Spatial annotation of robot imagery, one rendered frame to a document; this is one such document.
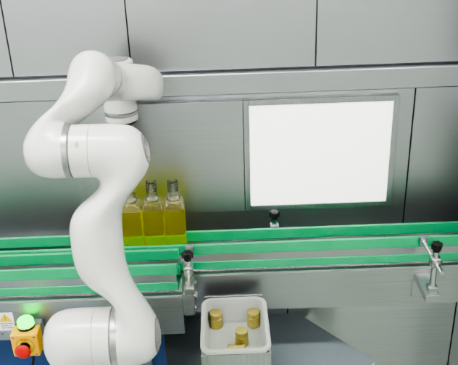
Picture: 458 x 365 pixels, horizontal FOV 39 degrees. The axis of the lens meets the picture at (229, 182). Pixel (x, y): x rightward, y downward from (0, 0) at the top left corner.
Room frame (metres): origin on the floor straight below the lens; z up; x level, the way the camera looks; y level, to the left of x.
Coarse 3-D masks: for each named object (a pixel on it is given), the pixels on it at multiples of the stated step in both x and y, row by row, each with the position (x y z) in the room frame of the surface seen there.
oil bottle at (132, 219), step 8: (136, 200) 1.57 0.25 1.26; (128, 208) 1.55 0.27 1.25; (136, 208) 1.55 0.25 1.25; (128, 216) 1.54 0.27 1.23; (136, 216) 1.54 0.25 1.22; (128, 224) 1.54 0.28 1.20; (136, 224) 1.54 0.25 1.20; (128, 232) 1.54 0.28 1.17; (136, 232) 1.54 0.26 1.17; (128, 240) 1.54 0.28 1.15; (136, 240) 1.54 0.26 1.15; (144, 240) 1.56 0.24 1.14
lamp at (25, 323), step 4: (20, 316) 1.39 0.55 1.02; (24, 316) 1.38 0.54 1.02; (28, 316) 1.38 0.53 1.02; (32, 316) 1.39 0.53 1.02; (20, 320) 1.37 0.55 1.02; (24, 320) 1.37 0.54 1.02; (28, 320) 1.37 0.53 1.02; (32, 320) 1.38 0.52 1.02; (20, 324) 1.36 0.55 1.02; (24, 324) 1.36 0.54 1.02; (28, 324) 1.36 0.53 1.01; (32, 324) 1.37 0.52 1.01; (20, 328) 1.36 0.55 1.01; (24, 328) 1.36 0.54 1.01; (28, 328) 1.36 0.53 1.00; (32, 328) 1.37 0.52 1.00
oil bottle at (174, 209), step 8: (168, 200) 1.56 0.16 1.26; (176, 200) 1.56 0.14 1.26; (168, 208) 1.55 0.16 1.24; (176, 208) 1.55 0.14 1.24; (184, 208) 1.57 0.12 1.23; (168, 216) 1.55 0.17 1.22; (176, 216) 1.55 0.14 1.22; (184, 216) 1.55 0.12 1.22; (168, 224) 1.55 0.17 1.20; (176, 224) 1.55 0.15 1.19; (184, 224) 1.55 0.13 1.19; (168, 232) 1.55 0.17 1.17; (176, 232) 1.55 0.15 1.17; (184, 232) 1.55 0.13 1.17; (168, 240) 1.55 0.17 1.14; (176, 240) 1.55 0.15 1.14; (184, 240) 1.55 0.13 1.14
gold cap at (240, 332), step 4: (236, 328) 1.36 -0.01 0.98; (240, 328) 1.36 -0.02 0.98; (244, 328) 1.36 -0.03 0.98; (236, 332) 1.34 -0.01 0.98; (240, 332) 1.34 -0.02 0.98; (244, 332) 1.34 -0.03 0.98; (236, 336) 1.34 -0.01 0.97; (240, 336) 1.33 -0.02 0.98; (244, 336) 1.34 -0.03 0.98; (236, 340) 1.34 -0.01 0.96; (240, 340) 1.33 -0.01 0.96; (244, 340) 1.34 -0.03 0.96; (248, 340) 1.35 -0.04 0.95; (236, 344) 1.34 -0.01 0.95; (240, 344) 1.33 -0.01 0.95; (248, 344) 1.34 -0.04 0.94
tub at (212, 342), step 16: (208, 304) 1.44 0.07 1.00; (224, 304) 1.45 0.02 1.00; (240, 304) 1.45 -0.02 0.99; (256, 304) 1.45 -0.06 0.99; (208, 320) 1.43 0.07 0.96; (224, 320) 1.44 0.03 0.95; (240, 320) 1.44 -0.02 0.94; (208, 336) 1.36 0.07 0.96; (224, 336) 1.38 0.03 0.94; (256, 336) 1.38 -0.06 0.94; (208, 352) 1.24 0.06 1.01; (224, 352) 1.24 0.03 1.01; (240, 352) 1.24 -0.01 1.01; (256, 352) 1.24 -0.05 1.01
